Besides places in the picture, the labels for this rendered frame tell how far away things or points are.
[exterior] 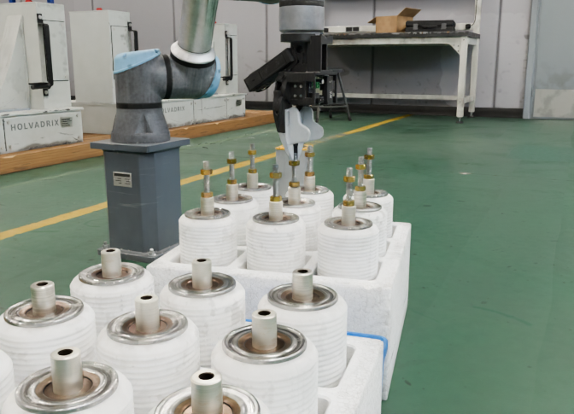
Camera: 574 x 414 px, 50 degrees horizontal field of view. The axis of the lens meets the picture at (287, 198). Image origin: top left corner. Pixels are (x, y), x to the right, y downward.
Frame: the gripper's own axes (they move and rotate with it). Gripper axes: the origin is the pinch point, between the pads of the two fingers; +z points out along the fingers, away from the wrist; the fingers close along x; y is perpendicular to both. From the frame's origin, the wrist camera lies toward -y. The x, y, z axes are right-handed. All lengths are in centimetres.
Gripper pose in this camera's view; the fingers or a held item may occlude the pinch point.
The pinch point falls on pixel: (290, 151)
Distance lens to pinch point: 109.0
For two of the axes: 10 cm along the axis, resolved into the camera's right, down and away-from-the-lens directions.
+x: 5.8, -1.7, 7.9
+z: 0.0, 9.8, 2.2
